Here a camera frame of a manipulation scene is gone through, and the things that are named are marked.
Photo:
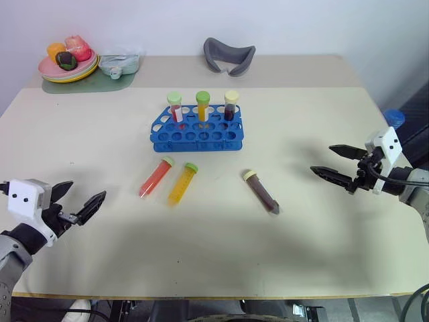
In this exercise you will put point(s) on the blue bottle cap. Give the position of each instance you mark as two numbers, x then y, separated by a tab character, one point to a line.
395	118

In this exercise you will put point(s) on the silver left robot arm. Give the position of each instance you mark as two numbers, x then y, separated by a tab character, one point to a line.
10	258

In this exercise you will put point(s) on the yellow plate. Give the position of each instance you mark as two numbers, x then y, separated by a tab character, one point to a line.
83	76

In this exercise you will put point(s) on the dark brown green toy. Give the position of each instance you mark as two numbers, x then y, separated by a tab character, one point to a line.
66	61

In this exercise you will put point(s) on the white shoe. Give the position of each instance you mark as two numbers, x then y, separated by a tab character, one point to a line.
77	310

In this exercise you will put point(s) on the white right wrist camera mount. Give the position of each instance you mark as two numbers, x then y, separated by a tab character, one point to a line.
388	142

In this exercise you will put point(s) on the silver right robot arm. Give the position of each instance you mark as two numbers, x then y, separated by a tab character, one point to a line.
415	189

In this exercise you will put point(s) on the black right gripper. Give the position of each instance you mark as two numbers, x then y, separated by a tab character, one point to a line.
366	176

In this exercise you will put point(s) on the orange toy fruit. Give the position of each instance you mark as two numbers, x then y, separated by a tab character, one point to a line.
55	50

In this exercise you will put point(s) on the red tube, pale green cap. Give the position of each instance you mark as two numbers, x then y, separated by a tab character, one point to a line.
175	109
155	178

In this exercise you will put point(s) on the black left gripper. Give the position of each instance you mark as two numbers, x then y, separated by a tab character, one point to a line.
57	219

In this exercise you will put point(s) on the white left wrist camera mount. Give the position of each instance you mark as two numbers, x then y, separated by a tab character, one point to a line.
23	198

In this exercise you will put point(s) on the dark tube, yellow cap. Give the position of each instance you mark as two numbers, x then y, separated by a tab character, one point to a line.
262	192
230	109

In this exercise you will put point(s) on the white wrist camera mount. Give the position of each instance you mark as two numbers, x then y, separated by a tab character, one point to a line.
23	198
388	142

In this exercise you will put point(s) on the blue test tube rack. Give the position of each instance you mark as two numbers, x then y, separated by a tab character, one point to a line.
197	142

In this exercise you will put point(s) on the pink plate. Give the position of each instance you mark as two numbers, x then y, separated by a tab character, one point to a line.
48	68

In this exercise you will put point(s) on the green table mat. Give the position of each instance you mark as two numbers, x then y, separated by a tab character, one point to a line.
100	85

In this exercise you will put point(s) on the orange tube, green cap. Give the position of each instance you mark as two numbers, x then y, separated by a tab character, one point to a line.
182	185
202	107

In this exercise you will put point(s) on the pink toy fruit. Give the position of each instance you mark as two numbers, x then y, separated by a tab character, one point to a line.
78	47

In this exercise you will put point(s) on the grey foam face pad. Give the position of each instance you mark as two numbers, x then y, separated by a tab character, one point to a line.
214	53

